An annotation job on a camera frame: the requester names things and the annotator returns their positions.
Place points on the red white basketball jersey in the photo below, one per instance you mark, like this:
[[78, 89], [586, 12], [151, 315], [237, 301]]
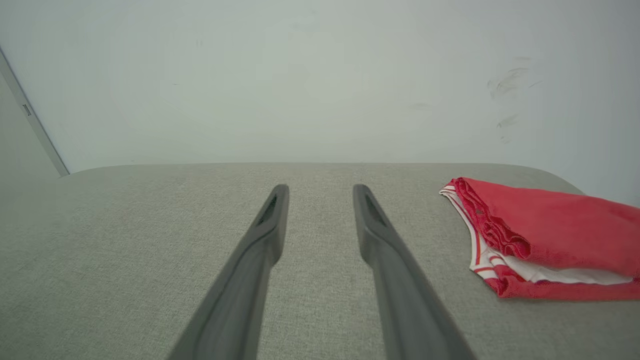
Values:
[[560, 225]]

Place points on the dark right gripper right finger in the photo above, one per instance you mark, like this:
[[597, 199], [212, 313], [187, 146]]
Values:
[[410, 305]]

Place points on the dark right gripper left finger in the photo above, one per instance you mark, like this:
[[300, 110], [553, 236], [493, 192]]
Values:
[[235, 305]]

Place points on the grey metal wall strip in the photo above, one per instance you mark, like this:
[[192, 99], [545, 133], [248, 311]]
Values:
[[30, 115]]

